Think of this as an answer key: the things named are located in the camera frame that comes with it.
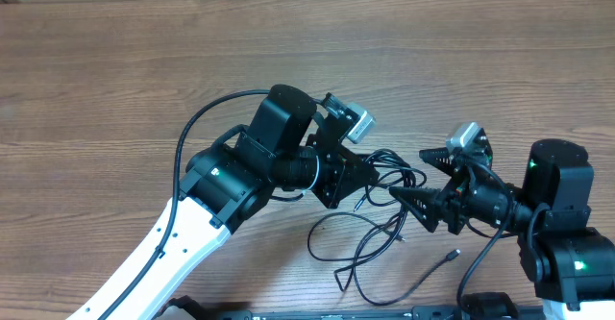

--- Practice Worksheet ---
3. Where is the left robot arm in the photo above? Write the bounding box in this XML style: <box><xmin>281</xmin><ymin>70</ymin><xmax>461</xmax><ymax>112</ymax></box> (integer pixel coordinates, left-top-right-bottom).
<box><xmin>71</xmin><ymin>85</ymin><xmax>379</xmax><ymax>319</ymax></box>

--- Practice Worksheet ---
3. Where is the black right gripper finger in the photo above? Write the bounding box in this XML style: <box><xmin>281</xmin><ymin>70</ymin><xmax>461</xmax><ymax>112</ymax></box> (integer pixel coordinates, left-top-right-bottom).
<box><xmin>389</xmin><ymin>186</ymin><xmax>443</xmax><ymax>233</ymax></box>
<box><xmin>419</xmin><ymin>147</ymin><xmax>455</xmax><ymax>176</ymax></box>

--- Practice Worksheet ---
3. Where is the black mounting rail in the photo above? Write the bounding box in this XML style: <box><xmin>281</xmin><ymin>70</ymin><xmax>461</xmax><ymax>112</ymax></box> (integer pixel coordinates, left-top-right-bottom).
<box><xmin>153</xmin><ymin>293</ymin><xmax>544</xmax><ymax>320</ymax></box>

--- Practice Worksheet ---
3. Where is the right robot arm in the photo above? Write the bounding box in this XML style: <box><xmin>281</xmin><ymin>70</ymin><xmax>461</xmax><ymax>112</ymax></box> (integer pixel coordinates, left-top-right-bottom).
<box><xmin>389</xmin><ymin>136</ymin><xmax>614</xmax><ymax>319</ymax></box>

